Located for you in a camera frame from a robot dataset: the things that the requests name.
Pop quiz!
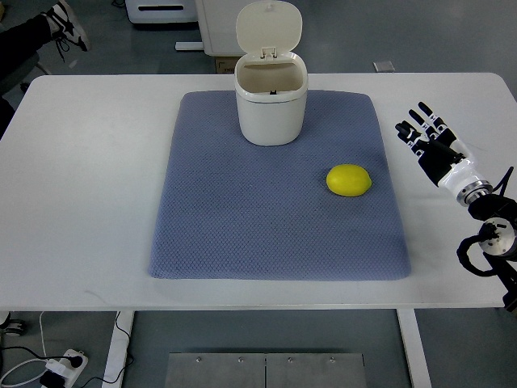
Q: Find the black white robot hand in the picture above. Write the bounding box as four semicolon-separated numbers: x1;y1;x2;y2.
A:
395;102;494;207

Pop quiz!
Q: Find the yellow lemon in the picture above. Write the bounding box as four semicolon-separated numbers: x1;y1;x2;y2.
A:
326;164;372;197

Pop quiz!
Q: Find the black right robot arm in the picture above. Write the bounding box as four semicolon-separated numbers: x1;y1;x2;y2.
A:
456;167;516;314

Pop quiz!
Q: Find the white trash bin open lid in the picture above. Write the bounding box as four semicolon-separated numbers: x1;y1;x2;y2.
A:
234;1;308;146

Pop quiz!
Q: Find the grey floor outlet plate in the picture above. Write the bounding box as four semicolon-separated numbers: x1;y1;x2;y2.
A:
372;61;396;73

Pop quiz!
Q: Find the right white table leg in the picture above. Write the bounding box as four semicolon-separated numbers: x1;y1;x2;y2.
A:
397;309;432;388

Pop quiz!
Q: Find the white table leg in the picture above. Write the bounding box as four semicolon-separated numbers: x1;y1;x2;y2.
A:
101;310;135;388
397;309;432;388

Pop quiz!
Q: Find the blue textured mat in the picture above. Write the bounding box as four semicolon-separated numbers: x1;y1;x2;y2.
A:
149;90;411;281

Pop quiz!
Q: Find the cardboard box behind bin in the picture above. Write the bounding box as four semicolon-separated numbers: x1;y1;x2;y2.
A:
214;57;238;74

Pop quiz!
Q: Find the white cabinet in background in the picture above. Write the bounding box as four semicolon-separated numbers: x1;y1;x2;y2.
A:
174;0;251;57

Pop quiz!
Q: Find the grey metal floor plate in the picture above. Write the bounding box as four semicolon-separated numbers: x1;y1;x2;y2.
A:
165;352;367;387

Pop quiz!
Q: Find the white machine with slot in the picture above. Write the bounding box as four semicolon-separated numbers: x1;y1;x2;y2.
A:
124;0;198;24

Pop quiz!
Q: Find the left white table leg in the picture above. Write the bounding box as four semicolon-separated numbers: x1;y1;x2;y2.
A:
101;310;135;388

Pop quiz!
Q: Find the black white sneaker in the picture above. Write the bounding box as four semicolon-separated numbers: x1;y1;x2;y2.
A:
42;1;91;52

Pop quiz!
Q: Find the white power strip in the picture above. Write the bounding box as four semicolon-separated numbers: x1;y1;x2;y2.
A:
40;349;89;388

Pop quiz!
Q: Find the person in black clothes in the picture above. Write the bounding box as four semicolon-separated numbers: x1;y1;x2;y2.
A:
0;11;56;141

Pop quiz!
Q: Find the caster wheel at left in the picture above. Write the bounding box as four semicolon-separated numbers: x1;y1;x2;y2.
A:
0;311;27;336

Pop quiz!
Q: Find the black cable on floor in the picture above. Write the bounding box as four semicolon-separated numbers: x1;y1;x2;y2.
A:
72;310;134;388

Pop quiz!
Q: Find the white cable on floor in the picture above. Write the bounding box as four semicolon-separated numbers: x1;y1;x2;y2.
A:
0;310;65;385

